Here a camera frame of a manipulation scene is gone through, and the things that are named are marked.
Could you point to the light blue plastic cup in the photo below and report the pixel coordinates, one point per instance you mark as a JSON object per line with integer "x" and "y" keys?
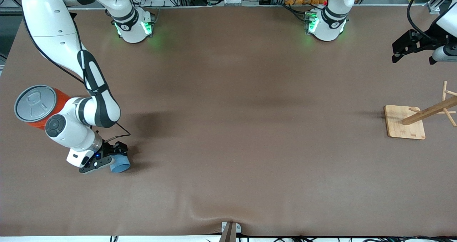
{"x": 121, "y": 167}

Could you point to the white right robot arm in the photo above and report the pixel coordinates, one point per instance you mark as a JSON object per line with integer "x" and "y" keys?
{"x": 53, "y": 28}

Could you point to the wooden cup rack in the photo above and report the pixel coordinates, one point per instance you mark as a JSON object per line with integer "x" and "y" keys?
{"x": 405, "y": 124}

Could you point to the large orange can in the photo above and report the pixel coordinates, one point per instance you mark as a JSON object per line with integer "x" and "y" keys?
{"x": 35, "y": 102}

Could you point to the brown table cloth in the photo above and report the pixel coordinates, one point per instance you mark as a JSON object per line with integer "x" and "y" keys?
{"x": 228, "y": 145}

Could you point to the white power strip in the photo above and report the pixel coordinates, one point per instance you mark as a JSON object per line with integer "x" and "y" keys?
{"x": 232, "y": 1}

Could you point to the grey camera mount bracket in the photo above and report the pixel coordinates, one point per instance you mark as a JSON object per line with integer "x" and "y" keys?
{"x": 230, "y": 231}

